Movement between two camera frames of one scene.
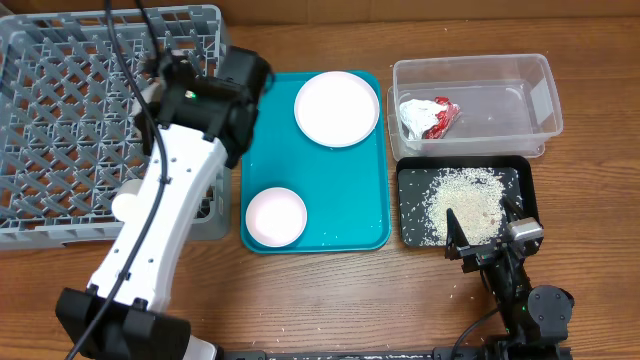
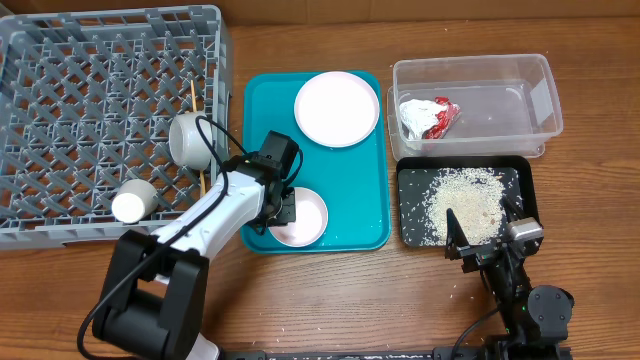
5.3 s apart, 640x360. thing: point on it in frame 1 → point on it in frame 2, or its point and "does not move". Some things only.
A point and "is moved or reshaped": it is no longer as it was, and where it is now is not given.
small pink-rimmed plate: x=275 y=217 is moved or reshaped
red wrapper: x=445 y=118 does not move
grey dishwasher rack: x=69 y=105 does not move
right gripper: x=484 y=255 does not move
